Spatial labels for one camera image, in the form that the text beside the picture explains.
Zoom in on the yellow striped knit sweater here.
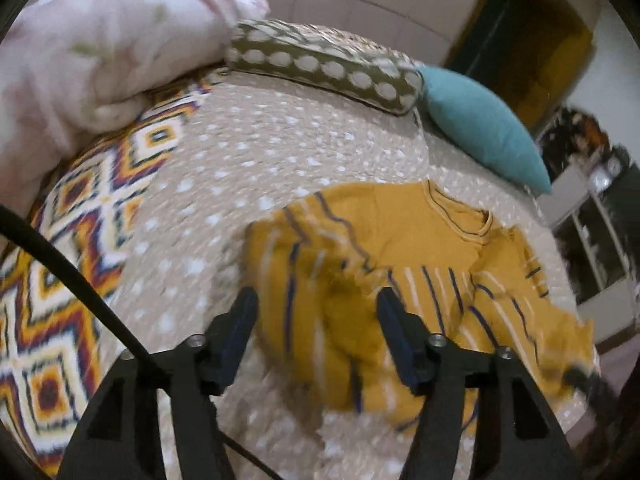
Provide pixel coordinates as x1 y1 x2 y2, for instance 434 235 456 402
243 180 594 431

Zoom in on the cluttered clothes rack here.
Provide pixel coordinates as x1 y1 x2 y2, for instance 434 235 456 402
537 106 631 182

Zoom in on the wooden bedroom door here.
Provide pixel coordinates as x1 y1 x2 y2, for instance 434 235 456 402
445 0 592 130

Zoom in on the colourful ikat patterned blanket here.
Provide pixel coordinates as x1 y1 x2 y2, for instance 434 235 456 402
1 67 228 478

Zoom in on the white tv cabinet shelf unit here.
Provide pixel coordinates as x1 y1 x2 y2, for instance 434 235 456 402
537 164 639 352

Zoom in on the beige heart quilted bedspread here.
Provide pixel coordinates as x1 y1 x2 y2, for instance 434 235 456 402
108 73 577 479

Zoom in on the pink floral duvet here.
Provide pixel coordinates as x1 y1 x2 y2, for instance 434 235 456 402
1 0 270 216

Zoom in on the olive white patterned bolster pillow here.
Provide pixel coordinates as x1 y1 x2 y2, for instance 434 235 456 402
226 20 424 116

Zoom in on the black cable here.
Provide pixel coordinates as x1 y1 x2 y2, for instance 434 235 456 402
0 204 281 480

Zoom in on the teal corduroy pillow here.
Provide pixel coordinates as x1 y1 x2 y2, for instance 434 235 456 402
416 65 552 194

